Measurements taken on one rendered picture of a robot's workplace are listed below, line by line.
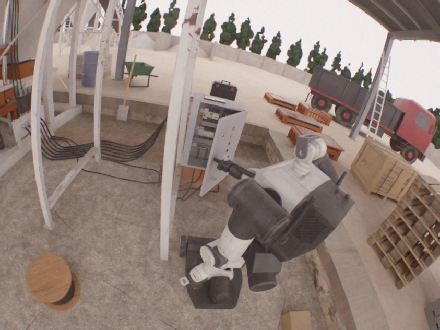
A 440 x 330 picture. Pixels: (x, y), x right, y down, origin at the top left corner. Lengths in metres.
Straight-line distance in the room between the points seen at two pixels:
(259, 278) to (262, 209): 0.41
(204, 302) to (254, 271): 0.82
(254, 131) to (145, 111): 2.23
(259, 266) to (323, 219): 0.35
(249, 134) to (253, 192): 3.66
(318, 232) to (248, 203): 0.23
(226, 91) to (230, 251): 3.62
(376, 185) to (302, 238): 3.32
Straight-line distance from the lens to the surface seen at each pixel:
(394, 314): 2.43
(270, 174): 0.58
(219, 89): 4.00
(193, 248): 1.72
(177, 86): 1.13
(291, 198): 0.55
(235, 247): 0.58
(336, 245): 2.29
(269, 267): 0.82
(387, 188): 4.13
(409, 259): 2.59
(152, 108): 4.03
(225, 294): 1.41
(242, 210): 0.48
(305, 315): 1.89
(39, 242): 2.19
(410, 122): 10.46
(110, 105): 4.37
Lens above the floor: 1.63
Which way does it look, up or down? 32 degrees down
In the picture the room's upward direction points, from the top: 17 degrees clockwise
